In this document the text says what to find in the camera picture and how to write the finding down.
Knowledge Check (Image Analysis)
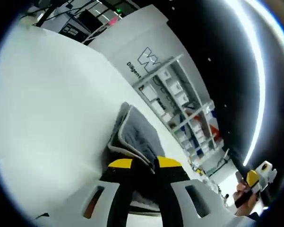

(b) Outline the grey towel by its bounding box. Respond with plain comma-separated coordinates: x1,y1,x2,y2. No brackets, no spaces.
107,102,166,210

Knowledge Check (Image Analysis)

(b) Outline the person's right hand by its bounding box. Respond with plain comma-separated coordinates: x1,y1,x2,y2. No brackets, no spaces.
233,182,254,216

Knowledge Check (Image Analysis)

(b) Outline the black tripod stand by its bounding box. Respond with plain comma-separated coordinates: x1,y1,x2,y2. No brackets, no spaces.
216,146,248,177

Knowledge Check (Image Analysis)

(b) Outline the long ceiling light strip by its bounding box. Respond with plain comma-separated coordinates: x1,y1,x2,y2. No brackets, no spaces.
224,0,274,166

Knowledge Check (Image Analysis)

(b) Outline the row of white storage bins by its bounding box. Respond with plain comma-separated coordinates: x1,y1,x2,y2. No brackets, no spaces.
139,68,218,157

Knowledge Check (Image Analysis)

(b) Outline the grey metal shelf rack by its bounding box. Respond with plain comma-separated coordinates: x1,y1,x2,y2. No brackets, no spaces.
132,53,225,171

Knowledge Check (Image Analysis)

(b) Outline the grey cabinet machine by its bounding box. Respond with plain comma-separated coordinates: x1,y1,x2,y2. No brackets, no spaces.
59,13,92,43

